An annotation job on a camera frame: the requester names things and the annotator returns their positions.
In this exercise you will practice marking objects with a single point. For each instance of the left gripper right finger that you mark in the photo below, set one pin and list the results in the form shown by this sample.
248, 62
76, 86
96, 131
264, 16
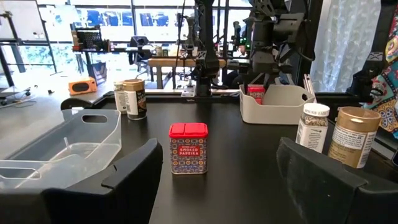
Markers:
329, 199

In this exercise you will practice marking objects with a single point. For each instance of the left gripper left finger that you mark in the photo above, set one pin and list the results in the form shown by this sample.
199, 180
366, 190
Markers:
124, 193

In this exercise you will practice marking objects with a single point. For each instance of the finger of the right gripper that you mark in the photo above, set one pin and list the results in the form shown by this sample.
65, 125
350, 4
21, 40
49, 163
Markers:
247, 83
267, 81

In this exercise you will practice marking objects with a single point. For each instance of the tan cup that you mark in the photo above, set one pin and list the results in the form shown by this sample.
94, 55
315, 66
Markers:
353, 140
135, 102

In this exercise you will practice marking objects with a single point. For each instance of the white-lidded bagel seasoning jar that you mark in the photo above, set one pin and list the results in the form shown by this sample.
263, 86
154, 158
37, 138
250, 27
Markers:
311, 130
119, 99

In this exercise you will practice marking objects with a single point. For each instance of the red-lidded smoked paprika tin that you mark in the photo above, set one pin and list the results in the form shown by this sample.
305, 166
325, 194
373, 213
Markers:
188, 152
256, 93

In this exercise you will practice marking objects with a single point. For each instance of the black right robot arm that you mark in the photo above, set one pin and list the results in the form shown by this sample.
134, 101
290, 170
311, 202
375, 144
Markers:
206, 37

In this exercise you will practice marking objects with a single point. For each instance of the white plastic bin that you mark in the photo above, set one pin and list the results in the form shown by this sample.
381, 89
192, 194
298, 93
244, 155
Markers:
273, 109

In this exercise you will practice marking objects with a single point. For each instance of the clear plastic bin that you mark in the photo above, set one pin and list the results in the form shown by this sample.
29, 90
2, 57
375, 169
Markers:
104, 140

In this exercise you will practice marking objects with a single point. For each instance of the white curtain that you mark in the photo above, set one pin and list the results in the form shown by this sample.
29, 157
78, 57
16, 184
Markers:
342, 46

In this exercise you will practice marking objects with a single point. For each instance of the wooden table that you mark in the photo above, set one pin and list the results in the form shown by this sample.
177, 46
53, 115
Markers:
168, 62

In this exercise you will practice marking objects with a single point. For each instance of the orange toy microwave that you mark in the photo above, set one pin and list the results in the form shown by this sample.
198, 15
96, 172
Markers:
81, 87

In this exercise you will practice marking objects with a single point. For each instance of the colourful patterned cloth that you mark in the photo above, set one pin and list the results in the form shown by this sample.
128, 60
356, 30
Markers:
388, 99

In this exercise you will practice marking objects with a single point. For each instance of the black office chair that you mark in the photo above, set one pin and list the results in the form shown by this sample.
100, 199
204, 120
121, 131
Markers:
139, 42

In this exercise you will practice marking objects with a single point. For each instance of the wheeled stand base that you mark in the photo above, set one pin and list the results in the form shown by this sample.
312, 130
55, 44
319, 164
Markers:
14, 93

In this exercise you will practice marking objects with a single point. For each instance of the black pegboard rack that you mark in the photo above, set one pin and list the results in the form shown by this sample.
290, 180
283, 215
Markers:
89, 39

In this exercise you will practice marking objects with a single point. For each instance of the whiteboard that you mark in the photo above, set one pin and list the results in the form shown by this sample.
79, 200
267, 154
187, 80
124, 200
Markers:
25, 18

